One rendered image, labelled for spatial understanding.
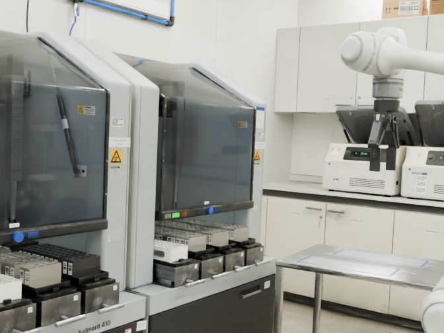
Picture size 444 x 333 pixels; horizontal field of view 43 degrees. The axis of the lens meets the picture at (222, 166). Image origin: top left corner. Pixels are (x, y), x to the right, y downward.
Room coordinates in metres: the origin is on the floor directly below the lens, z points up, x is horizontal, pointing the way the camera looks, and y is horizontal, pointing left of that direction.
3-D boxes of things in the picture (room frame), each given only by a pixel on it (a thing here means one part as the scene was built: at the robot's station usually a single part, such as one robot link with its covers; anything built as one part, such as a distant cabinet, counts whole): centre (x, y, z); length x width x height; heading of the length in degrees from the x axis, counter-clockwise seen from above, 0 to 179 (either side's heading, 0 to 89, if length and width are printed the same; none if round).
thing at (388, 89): (1.70, -0.49, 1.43); 0.09 x 0.09 x 0.06
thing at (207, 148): (2.38, 0.24, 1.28); 0.61 x 0.51 x 0.63; 144
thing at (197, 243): (2.18, 0.09, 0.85); 0.12 x 0.02 x 0.06; 145
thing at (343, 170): (4.30, -1.16, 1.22); 0.62 x 0.56 x 0.64; 143
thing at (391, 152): (1.76, -0.53, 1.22); 0.03 x 0.01 x 0.07; 54
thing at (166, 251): (2.12, 0.26, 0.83); 0.30 x 0.10 x 0.06; 54
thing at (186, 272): (2.19, 0.37, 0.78); 0.73 x 0.14 x 0.09; 54
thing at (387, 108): (1.70, -0.49, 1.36); 0.08 x 0.07 x 0.09; 144
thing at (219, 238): (2.31, 0.00, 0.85); 0.12 x 0.02 x 0.06; 144
